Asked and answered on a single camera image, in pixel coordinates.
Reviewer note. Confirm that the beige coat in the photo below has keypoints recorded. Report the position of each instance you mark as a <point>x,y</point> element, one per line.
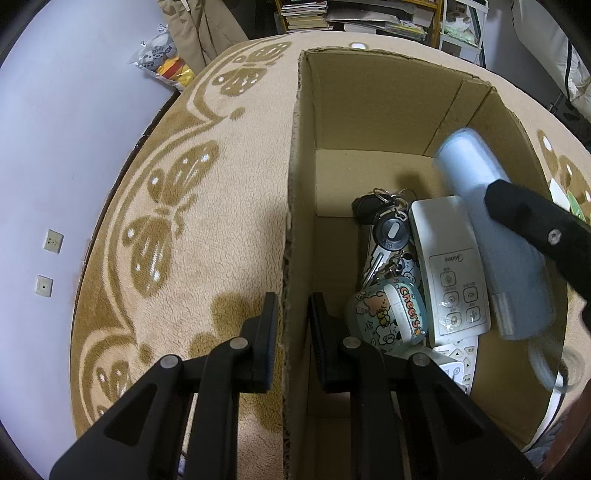
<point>198,32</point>

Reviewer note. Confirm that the pile of magazines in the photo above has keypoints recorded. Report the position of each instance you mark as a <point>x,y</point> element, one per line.
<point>378,21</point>

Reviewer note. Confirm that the bunch of keys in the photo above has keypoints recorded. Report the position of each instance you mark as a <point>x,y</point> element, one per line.
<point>391,230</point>

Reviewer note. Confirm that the cardboard box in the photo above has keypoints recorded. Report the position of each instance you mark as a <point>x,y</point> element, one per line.
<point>369,101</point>

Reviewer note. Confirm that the wooden bookshelf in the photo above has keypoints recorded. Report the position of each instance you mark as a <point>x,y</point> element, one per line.
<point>435,23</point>

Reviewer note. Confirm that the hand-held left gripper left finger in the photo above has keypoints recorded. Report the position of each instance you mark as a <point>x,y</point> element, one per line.
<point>271,355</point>

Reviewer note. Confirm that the pale blue bottle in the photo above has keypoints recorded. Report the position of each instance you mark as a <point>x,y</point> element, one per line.
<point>508,263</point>

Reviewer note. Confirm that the white wall socket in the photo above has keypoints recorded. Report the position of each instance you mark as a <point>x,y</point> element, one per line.
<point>53,241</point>
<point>44,286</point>

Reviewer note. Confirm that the long white remote control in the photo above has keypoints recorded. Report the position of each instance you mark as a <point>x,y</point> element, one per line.
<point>455,362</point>

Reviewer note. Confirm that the white metal rack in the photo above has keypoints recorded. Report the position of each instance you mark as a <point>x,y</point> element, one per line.
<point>461,32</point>

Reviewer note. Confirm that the green white card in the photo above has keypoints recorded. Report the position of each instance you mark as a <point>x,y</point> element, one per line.
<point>575,203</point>

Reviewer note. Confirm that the white garment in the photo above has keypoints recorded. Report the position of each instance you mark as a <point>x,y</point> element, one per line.
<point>549,41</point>

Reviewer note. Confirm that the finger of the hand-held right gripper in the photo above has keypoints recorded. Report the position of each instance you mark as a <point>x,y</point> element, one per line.
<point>531,214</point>

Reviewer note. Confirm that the stack of books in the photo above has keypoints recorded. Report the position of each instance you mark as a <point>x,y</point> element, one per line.
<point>304,18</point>

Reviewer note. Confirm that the cartoon print earbuds case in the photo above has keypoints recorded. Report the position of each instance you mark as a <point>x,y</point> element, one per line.
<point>383,314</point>

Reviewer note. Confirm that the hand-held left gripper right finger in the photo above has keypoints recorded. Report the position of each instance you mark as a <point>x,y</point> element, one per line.
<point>321,355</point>

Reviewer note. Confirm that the plastic bag of snacks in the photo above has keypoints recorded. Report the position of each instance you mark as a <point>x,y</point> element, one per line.
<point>161,60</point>

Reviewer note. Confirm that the small white remote control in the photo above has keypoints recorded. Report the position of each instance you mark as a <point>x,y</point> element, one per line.
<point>443,240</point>

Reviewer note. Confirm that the beige butterfly pattern mat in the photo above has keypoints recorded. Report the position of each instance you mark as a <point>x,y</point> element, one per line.
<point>221,184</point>

